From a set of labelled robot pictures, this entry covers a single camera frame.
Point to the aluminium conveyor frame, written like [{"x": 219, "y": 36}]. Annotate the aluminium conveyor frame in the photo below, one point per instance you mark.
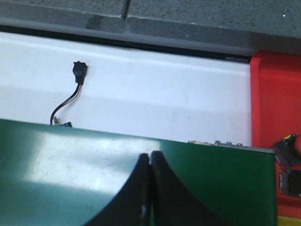
[{"x": 234, "y": 146}]

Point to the yellow plastic tray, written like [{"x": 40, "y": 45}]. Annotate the yellow plastic tray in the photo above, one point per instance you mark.
[{"x": 288, "y": 221}]

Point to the green conveyor belt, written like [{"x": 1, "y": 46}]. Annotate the green conveyor belt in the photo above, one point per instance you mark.
[{"x": 62, "y": 176}]

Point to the red mushroom push button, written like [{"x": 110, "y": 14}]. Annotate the red mushroom push button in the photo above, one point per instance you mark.
[{"x": 285, "y": 152}]

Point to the grey granite slab right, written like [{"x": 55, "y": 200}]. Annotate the grey granite slab right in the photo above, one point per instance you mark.
[{"x": 234, "y": 26}]

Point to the red plastic tray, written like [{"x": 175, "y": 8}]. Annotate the red plastic tray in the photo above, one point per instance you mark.
[{"x": 275, "y": 97}]

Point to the grey granite slab left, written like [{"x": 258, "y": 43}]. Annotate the grey granite slab left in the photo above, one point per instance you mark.
[{"x": 95, "y": 15}]

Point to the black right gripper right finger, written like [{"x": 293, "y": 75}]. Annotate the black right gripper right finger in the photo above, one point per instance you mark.
[{"x": 174, "y": 203}]

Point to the grey granite slab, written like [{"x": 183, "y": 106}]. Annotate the grey granite slab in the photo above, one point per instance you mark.
[
  {"x": 234, "y": 26},
  {"x": 95, "y": 15}
]

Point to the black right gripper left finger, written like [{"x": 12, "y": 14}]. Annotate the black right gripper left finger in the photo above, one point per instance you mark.
[{"x": 131, "y": 206}]

